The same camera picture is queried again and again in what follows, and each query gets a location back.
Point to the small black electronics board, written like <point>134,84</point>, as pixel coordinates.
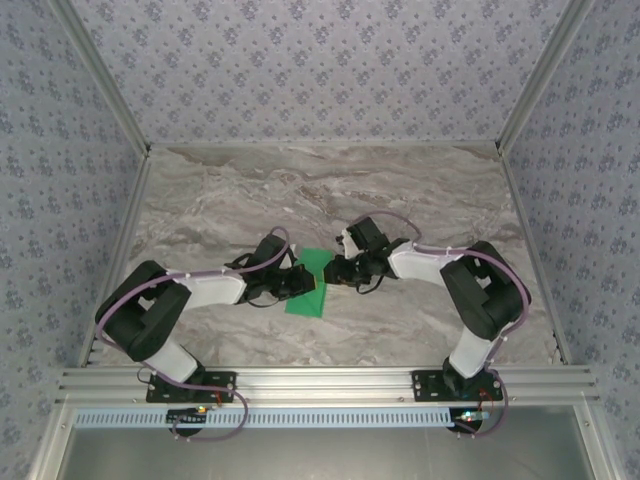
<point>472,415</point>
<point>186,416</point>

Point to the aluminium lower frame bar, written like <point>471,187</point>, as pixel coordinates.
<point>597,445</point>
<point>50,445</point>

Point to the green paper sheet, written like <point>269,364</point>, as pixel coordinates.
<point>305,305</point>

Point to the aluminium table side rail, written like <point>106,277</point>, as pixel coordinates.
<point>524,220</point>
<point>121,240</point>

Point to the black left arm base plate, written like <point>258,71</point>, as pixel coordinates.
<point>220,392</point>

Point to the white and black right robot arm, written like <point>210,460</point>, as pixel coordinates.
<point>420,265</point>

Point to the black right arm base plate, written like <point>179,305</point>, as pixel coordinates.
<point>427,387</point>

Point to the grey metal sheet panel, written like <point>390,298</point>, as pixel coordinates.
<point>325,455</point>

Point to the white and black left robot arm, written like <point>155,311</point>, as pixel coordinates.
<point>215,292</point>

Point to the aluminium frame post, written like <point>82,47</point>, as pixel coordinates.
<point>105,75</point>
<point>541,75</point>

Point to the aluminium mounting rail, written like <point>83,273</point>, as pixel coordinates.
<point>325,385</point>

